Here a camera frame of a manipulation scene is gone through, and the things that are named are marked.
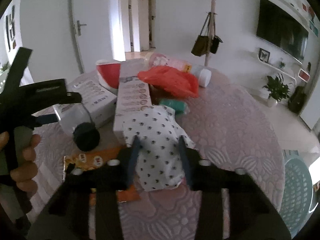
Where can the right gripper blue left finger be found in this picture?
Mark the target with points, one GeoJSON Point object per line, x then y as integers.
{"type": "Point", "coordinates": [132, 157]}

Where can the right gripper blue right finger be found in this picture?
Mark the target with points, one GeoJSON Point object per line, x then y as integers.
{"type": "Point", "coordinates": [188, 158]}

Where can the white polka dot wrapper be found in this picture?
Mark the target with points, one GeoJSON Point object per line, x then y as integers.
{"type": "Point", "coordinates": [159, 165]}

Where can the clear bottle black cap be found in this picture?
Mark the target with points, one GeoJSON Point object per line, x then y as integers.
{"type": "Point", "coordinates": [75, 120]}

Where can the red plastic bag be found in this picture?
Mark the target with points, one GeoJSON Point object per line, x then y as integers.
{"type": "Point", "coordinates": [178, 84]}

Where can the pink white bottle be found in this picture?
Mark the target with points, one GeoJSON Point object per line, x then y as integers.
{"type": "Point", "coordinates": [203, 75]}

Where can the red paper cup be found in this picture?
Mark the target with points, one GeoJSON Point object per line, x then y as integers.
{"type": "Point", "coordinates": [109, 72]}

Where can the left hand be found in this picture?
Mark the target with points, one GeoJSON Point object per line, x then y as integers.
{"type": "Point", "coordinates": [24, 174]}

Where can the teal crumpled wrapper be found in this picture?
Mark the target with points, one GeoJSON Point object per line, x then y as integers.
{"type": "Point", "coordinates": [178, 106]}

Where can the pink tablecloth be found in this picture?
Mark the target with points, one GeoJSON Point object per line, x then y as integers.
{"type": "Point", "coordinates": [228, 128]}

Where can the long white carton box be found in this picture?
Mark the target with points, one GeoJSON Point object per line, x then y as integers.
{"type": "Point", "coordinates": [133, 97]}

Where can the white tissue box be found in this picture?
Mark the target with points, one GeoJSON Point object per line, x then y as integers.
{"type": "Point", "coordinates": [99, 101]}

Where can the brown hanging bag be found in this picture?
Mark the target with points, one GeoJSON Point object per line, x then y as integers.
{"type": "Point", "coordinates": [201, 43]}

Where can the white door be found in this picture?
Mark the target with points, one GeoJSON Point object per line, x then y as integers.
{"type": "Point", "coordinates": [68, 37]}

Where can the black hanging bag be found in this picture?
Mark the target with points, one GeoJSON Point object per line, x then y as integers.
{"type": "Point", "coordinates": [216, 41]}

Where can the potted green plant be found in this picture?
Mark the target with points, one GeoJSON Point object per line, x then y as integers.
{"type": "Point", "coordinates": [277, 89]}

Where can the framed butterfly picture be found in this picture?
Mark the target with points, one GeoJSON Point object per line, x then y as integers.
{"type": "Point", "coordinates": [264, 55]}

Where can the black guitar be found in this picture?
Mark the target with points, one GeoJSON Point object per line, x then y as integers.
{"type": "Point", "coordinates": [297, 100]}

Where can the light green plastic basket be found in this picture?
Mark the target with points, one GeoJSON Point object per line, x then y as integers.
{"type": "Point", "coordinates": [298, 192]}

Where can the red box shelf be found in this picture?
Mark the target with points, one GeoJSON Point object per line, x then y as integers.
{"type": "Point", "coordinates": [303, 75]}

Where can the white wall shelf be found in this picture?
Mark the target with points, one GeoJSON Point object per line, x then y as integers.
{"type": "Point", "coordinates": [289, 74]}

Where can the black wall television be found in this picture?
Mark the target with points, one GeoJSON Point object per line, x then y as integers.
{"type": "Point", "coordinates": [279, 28]}

